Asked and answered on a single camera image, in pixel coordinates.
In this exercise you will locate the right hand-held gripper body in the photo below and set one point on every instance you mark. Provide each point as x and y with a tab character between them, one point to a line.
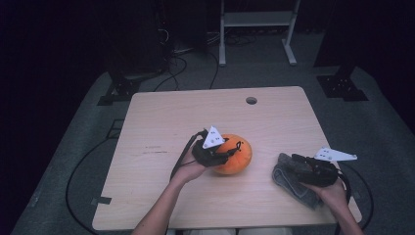
321	174

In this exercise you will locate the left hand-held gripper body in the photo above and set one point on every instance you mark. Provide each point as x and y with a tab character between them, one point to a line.
208	156

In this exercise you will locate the orange pumpkin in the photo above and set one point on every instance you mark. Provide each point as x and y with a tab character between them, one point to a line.
239	160

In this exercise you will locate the grey fluffy cloth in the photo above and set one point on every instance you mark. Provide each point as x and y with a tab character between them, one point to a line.
287	182

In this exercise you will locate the person's right hand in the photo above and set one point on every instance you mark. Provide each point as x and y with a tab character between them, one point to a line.
332	196

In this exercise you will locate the person's left hand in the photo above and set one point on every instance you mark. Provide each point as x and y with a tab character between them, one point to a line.
187	171

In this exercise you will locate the black stand base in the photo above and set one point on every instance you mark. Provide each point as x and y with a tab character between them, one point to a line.
122	89
341	86

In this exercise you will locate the grey tape strip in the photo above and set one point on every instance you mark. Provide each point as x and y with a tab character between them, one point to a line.
101	200

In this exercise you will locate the white metal stand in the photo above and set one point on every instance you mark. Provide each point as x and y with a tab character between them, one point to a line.
254	19

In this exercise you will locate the dark cabinet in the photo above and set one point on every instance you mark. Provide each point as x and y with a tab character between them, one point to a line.
140	39

